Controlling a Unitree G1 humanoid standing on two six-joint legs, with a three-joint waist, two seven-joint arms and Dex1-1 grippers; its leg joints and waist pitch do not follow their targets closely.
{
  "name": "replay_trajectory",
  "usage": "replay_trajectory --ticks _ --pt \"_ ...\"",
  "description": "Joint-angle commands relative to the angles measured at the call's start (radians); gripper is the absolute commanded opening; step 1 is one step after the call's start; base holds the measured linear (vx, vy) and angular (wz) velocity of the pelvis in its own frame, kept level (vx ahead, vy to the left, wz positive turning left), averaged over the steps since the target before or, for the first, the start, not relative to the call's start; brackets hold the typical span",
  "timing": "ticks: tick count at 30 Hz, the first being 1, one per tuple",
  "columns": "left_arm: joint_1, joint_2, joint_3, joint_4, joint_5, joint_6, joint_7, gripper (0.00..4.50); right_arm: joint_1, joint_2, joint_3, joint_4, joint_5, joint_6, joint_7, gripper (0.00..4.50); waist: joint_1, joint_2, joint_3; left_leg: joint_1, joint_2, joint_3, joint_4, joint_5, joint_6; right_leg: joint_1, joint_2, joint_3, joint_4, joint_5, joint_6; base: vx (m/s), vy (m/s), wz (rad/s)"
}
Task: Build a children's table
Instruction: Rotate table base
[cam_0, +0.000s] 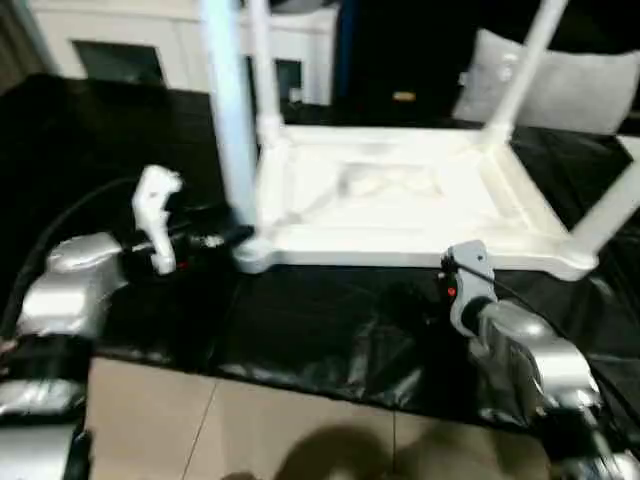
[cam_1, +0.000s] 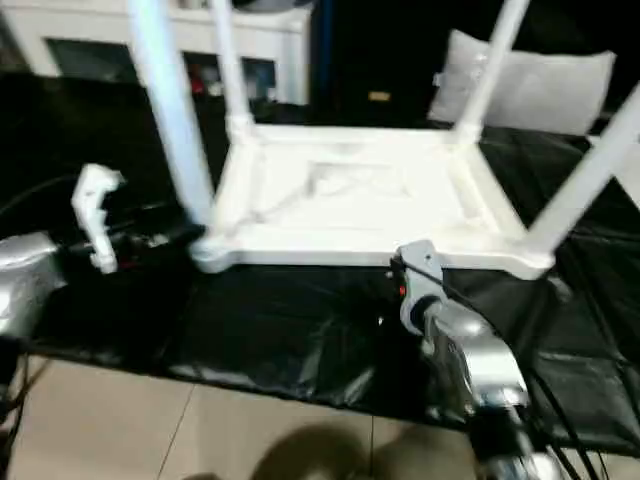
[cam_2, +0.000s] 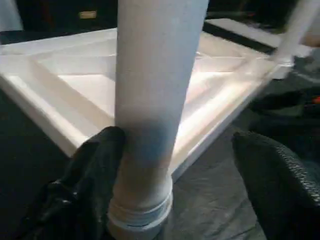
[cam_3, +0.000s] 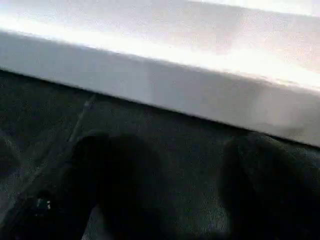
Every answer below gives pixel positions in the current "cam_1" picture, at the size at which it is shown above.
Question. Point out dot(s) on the white plastic table top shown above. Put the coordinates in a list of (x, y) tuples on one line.
[(350, 225)]

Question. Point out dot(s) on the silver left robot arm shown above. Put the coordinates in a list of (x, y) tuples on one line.
[(25, 280)]

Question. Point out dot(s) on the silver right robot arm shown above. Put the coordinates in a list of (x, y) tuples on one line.
[(475, 350)]

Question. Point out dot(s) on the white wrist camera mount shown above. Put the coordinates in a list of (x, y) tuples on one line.
[(95, 215), (420, 260)]

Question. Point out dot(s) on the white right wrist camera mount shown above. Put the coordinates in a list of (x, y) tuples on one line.
[(420, 260)]

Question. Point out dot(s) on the black mat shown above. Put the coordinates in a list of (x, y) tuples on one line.
[(275, 325)]

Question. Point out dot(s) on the grey cushion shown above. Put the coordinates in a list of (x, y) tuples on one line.
[(550, 90)]

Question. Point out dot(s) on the grey bag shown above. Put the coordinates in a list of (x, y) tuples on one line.
[(275, 5)]

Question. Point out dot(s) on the small tan tag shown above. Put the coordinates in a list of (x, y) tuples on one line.
[(378, 95)]

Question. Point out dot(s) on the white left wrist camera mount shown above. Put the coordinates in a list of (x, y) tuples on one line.
[(95, 215)]

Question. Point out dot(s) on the white cabinet with glass doors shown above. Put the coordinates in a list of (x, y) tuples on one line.
[(90, 25)]

